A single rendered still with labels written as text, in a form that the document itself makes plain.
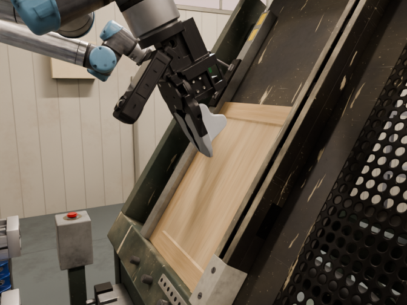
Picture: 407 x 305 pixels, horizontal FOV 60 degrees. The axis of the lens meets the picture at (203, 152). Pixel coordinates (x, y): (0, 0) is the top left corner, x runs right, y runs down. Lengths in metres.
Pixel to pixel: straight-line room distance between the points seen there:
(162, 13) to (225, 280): 0.59
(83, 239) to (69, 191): 2.95
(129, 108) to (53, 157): 3.78
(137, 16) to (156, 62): 0.07
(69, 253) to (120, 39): 0.80
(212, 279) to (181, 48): 0.53
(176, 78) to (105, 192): 3.96
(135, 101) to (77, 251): 1.01
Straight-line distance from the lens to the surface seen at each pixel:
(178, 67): 0.54
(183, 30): 0.54
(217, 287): 0.85
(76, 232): 1.42
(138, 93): 0.51
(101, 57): 1.10
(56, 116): 4.21
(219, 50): 1.58
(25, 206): 4.37
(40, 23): 0.52
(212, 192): 1.08
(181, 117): 0.56
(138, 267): 1.22
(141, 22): 0.52
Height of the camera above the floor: 1.42
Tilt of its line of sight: 11 degrees down
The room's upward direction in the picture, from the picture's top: straight up
